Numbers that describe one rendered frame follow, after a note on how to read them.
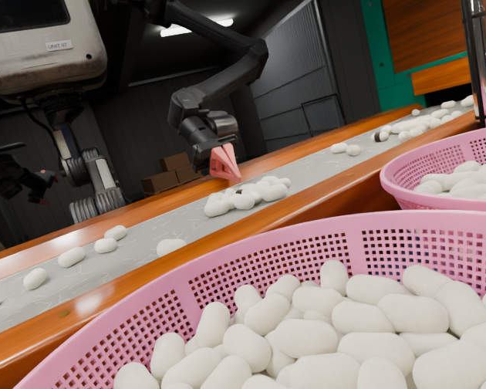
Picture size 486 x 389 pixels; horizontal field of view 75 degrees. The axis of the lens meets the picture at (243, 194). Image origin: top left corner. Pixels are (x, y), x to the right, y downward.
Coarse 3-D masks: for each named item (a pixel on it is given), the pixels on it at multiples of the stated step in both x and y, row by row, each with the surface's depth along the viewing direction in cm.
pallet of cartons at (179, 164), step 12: (180, 156) 681; (168, 168) 668; (180, 168) 643; (144, 180) 641; (156, 180) 613; (168, 180) 629; (180, 180) 642; (192, 180) 702; (144, 192) 667; (156, 192) 613
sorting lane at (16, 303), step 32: (320, 160) 66; (352, 160) 56; (224, 192) 62; (288, 192) 47; (160, 224) 51; (192, 224) 45; (224, 224) 40; (96, 256) 43; (128, 256) 39; (0, 288) 42; (64, 288) 34; (0, 320) 30
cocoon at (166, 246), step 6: (162, 240) 33; (168, 240) 33; (174, 240) 32; (180, 240) 32; (162, 246) 32; (168, 246) 32; (174, 246) 31; (180, 246) 32; (162, 252) 32; (168, 252) 32
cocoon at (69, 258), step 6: (66, 252) 42; (72, 252) 42; (78, 252) 42; (84, 252) 43; (60, 258) 41; (66, 258) 41; (72, 258) 42; (78, 258) 42; (60, 264) 41; (66, 264) 41; (72, 264) 42
